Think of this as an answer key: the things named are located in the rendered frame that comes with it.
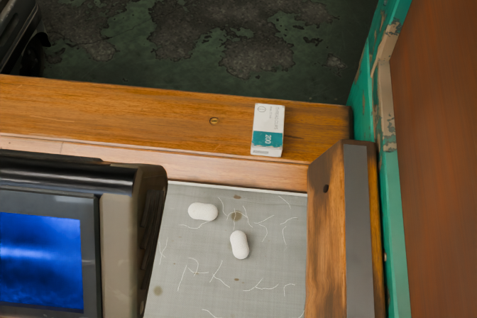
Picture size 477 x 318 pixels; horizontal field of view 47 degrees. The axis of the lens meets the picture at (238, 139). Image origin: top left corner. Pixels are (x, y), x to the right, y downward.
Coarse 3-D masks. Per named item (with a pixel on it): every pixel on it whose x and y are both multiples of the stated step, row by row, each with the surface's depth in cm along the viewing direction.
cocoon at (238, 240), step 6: (234, 234) 58; (240, 234) 58; (234, 240) 58; (240, 240) 58; (246, 240) 58; (234, 246) 58; (240, 246) 57; (246, 246) 58; (234, 252) 57; (240, 252) 57; (246, 252) 57; (240, 258) 58
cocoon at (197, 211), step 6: (192, 204) 60; (198, 204) 60; (204, 204) 60; (210, 204) 60; (192, 210) 60; (198, 210) 60; (204, 210) 60; (210, 210) 59; (216, 210) 60; (192, 216) 60; (198, 216) 60; (204, 216) 60; (210, 216) 60
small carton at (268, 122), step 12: (264, 108) 64; (276, 108) 64; (264, 120) 63; (276, 120) 63; (264, 132) 62; (276, 132) 62; (252, 144) 61; (264, 144) 61; (276, 144) 61; (276, 156) 63
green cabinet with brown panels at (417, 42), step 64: (384, 0) 55; (448, 0) 40; (384, 64) 57; (448, 64) 39; (384, 128) 52; (448, 128) 38; (384, 192) 49; (448, 192) 37; (384, 256) 46; (448, 256) 36
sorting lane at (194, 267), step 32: (192, 192) 63; (224, 192) 63; (256, 192) 63; (288, 192) 63; (192, 224) 60; (224, 224) 61; (256, 224) 61; (288, 224) 61; (160, 256) 58; (192, 256) 58; (224, 256) 58; (256, 256) 59; (288, 256) 59; (160, 288) 56; (192, 288) 56; (224, 288) 57; (256, 288) 57; (288, 288) 57
